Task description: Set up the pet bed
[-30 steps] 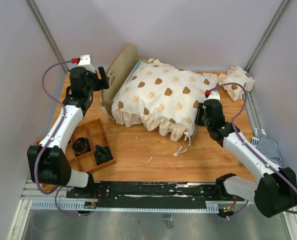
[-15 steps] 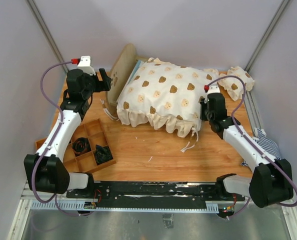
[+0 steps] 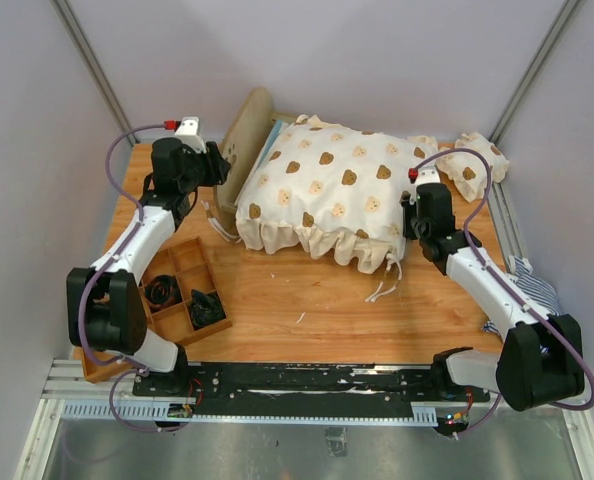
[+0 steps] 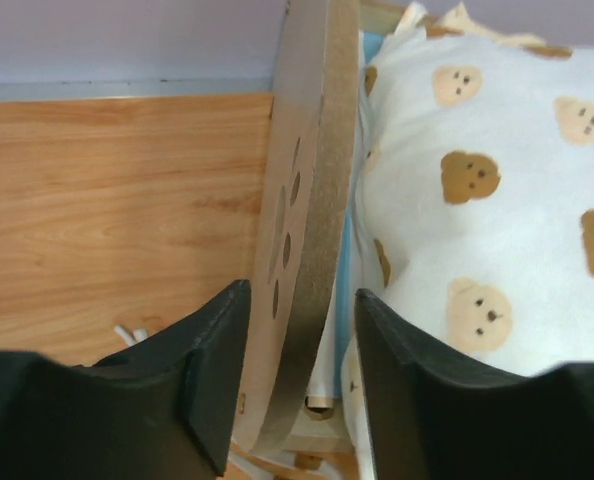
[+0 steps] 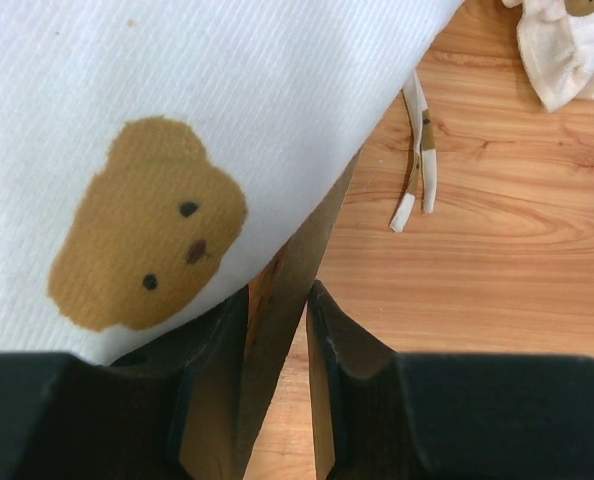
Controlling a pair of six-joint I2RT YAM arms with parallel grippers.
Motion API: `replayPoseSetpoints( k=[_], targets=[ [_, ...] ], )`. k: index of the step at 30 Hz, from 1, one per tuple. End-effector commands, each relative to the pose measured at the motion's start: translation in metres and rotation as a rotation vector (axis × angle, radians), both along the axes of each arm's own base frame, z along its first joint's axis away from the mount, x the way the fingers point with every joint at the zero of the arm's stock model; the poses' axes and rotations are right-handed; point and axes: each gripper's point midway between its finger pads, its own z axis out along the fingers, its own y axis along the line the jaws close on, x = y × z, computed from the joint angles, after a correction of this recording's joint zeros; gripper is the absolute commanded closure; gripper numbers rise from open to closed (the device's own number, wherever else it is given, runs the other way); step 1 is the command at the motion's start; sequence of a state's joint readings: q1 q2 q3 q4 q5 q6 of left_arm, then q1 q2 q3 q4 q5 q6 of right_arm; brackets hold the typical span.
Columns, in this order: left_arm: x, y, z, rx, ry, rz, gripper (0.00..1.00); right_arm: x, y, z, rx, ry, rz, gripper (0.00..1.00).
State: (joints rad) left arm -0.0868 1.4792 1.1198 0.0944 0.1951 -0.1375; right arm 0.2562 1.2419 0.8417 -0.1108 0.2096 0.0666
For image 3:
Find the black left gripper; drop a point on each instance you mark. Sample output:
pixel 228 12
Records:
pixel 218 167

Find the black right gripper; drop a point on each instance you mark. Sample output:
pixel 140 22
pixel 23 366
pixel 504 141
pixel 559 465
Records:
pixel 410 206

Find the wooden pet bed frame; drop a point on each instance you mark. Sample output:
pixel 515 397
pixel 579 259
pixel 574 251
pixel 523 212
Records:
pixel 241 145

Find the large bear print cushion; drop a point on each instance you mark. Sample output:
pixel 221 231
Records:
pixel 331 189

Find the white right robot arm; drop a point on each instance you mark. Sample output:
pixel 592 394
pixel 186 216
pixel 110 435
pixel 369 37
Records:
pixel 540 362

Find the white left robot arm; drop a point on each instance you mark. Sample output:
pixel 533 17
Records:
pixel 105 310

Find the blue striped mattress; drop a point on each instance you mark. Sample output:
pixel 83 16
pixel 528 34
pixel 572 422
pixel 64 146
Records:
pixel 279 127

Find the small bear print pillow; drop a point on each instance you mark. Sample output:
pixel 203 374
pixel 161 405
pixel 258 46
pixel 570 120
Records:
pixel 467 172

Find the wooden divided tray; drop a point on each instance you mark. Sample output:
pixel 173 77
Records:
pixel 165 291

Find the black item in tray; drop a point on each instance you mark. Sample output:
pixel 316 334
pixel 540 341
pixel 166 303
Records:
pixel 205 309

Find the blue striped cloth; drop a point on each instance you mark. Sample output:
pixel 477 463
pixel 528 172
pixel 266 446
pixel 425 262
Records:
pixel 538 290

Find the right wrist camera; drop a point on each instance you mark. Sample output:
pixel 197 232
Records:
pixel 425 175

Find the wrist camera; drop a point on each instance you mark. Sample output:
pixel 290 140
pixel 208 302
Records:
pixel 425 175
pixel 187 130

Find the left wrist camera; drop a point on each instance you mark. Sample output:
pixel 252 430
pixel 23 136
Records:
pixel 187 130

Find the aluminium side rail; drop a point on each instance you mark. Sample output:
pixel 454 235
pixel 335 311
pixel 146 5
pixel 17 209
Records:
pixel 504 221

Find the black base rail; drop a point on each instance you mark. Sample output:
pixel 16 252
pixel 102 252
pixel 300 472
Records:
pixel 302 388

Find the left aluminium frame post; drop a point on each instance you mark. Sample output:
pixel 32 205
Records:
pixel 78 37

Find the aluminium frame post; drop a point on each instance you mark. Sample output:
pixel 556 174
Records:
pixel 78 37
pixel 553 36

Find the right aluminium frame post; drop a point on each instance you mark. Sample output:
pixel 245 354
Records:
pixel 553 36

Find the white slotted cable duct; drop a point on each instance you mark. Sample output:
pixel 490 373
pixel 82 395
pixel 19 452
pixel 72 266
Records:
pixel 173 412

